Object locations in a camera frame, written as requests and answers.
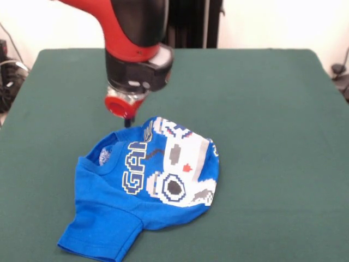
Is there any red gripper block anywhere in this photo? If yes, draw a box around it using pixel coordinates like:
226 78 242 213
103 94 145 129

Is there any blue printed t-shirt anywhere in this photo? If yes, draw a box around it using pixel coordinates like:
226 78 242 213
56 116 221 262

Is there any black equipment pile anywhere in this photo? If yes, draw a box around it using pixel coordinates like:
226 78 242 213
0 39 30 113

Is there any dark green table cloth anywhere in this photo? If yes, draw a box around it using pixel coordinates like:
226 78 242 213
0 48 349 262

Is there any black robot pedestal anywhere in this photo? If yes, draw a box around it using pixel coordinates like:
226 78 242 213
163 0 226 50

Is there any grey cable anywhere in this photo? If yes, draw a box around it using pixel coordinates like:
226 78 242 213
0 23 23 64

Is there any black cable bundle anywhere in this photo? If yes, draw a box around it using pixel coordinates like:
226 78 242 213
331 46 349 103

